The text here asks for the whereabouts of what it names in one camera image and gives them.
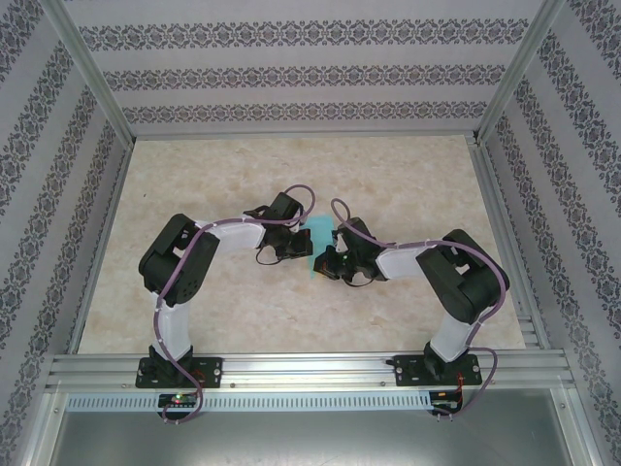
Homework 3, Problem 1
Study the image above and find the turquoise cloth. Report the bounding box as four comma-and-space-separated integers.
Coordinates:
308, 215, 337, 281

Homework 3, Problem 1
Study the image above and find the grey sheet metal panel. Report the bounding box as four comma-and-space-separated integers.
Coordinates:
28, 390, 598, 466

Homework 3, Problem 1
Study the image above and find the ribbed aluminium corner block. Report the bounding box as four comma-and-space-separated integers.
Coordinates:
515, 314, 540, 350

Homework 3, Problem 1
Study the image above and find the left gripper thin black cable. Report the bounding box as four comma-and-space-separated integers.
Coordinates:
254, 245, 283, 267

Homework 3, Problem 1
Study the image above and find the long aluminium mounting rail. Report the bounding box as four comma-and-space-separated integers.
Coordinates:
46, 351, 576, 392

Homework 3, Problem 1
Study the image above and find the thin aluminium back rail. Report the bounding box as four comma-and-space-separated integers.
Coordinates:
130, 129, 479, 143

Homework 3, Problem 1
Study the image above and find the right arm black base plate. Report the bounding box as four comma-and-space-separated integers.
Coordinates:
393, 353, 479, 388

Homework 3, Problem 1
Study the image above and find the slotted grey cable duct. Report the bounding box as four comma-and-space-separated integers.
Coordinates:
65, 390, 433, 413

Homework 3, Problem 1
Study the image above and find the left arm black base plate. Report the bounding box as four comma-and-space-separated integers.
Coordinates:
134, 356, 224, 389

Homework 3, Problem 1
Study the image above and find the aluminium side rail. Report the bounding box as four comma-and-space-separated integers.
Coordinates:
468, 138, 578, 355
65, 140, 137, 355

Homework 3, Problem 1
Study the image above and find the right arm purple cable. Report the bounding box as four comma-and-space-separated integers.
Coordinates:
330, 196, 511, 422

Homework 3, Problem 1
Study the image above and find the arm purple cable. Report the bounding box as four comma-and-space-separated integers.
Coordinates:
152, 183, 319, 427
330, 196, 511, 422

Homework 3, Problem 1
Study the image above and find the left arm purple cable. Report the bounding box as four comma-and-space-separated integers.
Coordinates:
152, 183, 319, 427

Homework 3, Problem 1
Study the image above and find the aluminium frame post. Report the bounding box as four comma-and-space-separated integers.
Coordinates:
555, 387, 603, 466
18, 390, 67, 466
473, 0, 569, 145
41, 0, 137, 145

